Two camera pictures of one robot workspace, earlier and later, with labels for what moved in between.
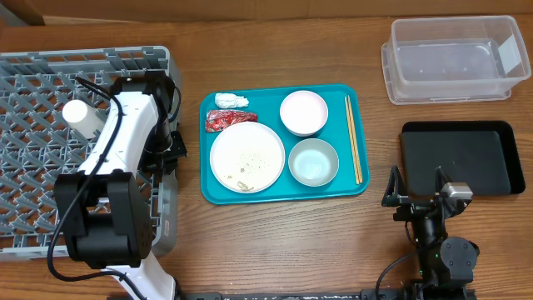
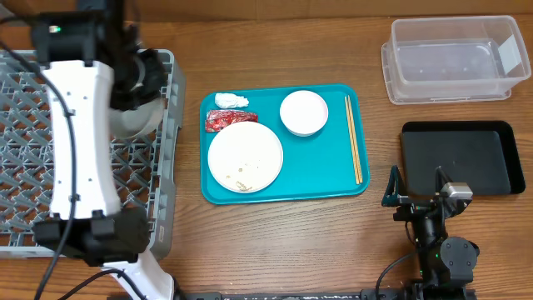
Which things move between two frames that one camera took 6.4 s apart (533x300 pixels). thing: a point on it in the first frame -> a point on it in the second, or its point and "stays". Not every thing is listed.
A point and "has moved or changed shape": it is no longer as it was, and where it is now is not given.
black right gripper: x=419 y=200 stays
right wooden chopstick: x=355 y=141 stays
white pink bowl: x=304 y=112 stays
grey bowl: x=313 y=162 has moved or changed shape
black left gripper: x=159 y=165 -> x=151 y=60
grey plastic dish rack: x=49 y=101 stays
